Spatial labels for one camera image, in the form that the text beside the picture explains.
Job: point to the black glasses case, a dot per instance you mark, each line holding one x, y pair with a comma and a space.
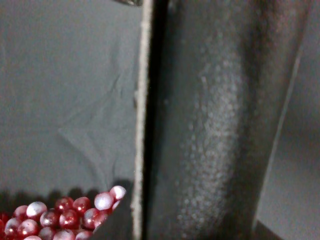
214, 82

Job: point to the black tablecloth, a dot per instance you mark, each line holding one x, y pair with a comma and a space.
69, 74

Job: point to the red plastic grape bunch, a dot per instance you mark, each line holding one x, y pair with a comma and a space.
68, 219

